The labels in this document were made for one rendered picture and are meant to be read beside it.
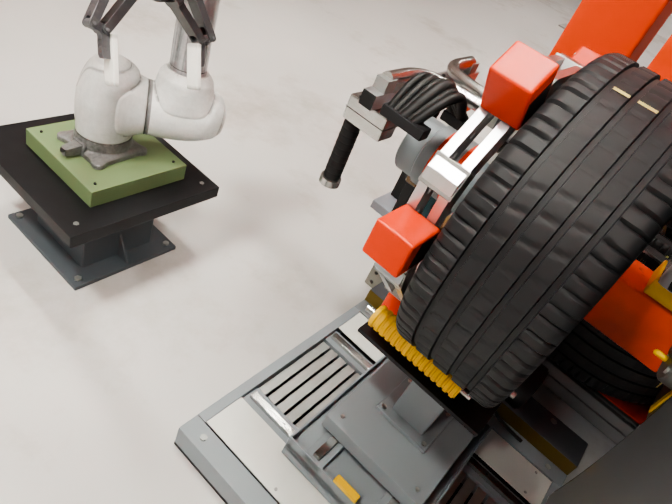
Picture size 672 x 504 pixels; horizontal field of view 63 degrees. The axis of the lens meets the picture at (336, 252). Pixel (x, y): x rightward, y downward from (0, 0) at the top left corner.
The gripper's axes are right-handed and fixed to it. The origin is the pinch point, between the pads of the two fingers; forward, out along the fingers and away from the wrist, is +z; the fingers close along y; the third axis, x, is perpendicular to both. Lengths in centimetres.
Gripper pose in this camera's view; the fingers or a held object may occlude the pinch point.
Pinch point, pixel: (155, 80)
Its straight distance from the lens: 91.8
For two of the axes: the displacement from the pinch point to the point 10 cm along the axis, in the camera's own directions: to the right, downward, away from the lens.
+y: 6.8, -1.7, 7.2
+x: -7.3, -2.7, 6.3
